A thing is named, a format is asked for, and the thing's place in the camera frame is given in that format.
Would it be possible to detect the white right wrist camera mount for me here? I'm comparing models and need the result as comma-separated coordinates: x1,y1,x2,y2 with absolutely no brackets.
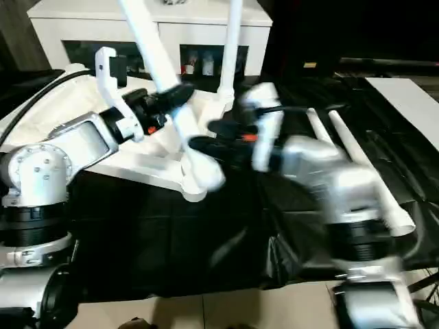
239,82,284,172

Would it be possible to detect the black table mat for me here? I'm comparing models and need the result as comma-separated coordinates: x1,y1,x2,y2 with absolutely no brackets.
0,68,439,302

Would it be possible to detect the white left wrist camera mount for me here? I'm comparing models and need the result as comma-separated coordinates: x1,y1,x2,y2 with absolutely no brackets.
94,47,145,143

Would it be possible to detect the white flat board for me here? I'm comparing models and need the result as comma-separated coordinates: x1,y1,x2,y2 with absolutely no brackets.
365,77,439,151

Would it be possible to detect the white plastic table leg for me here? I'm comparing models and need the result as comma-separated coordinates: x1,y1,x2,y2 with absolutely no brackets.
215,0,245,107
328,110,416,238
118,0,226,193
307,108,335,145

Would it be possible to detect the black tripod stand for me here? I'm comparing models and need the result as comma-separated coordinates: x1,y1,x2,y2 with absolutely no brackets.
410,263,439,309

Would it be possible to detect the grey pleated curtain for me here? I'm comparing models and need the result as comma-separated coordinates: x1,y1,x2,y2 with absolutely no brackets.
0,0,52,71

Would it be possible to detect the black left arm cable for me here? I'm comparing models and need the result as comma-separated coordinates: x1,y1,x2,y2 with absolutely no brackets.
0,70,92,145

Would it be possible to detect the white sideboard cabinet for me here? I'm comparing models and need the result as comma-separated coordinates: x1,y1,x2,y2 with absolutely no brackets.
26,0,274,78

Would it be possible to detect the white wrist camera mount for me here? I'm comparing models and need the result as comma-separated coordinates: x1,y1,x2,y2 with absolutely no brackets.
94,47,145,143
239,82,284,172

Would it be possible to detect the white plastic table top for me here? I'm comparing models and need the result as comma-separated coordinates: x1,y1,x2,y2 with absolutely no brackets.
0,63,237,203

